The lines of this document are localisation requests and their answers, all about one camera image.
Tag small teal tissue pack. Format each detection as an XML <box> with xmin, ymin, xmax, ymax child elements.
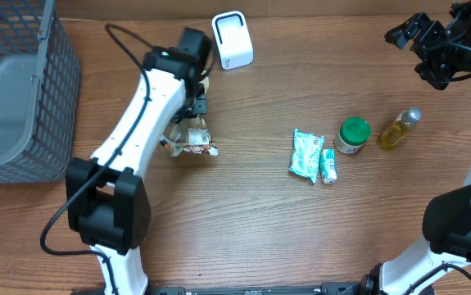
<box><xmin>319</xmin><ymin>149</ymin><xmax>337</xmax><ymax>184</ymax></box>

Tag mint green wipes pack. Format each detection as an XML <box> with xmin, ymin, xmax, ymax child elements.
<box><xmin>289</xmin><ymin>129</ymin><xmax>325</xmax><ymax>184</ymax></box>

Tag yellow liquid bottle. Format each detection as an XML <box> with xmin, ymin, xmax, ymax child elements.
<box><xmin>377</xmin><ymin>107</ymin><xmax>423</xmax><ymax>151</ymax></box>

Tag green lid jar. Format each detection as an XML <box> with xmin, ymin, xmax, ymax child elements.
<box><xmin>333</xmin><ymin>117</ymin><xmax>371</xmax><ymax>154</ymax></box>

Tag brown snack packet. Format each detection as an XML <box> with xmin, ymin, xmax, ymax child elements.
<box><xmin>159</xmin><ymin>77</ymin><xmax>220</xmax><ymax>157</ymax></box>

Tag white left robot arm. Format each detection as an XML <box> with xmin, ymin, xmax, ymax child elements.
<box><xmin>66</xmin><ymin>28</ymin><xmax>213</xmax><ymax>294</ymax></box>

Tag white barcode scanner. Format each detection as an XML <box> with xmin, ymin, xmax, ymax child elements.
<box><xmin>211</xmin><ymin>11</ymin><xmax>254</xmax><ymax>70</ymax></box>

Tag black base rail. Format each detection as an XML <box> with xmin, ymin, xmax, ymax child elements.
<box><xmin>70</xmin><ymin>280</ymin><xmax>437</xmax><ymax>295</ymax></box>

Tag dark grey plastic basket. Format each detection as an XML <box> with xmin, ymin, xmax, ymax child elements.
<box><xmin>0</xmin><ymin>0</ymin><xmax>81</xmax><ymax>184</ymax></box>

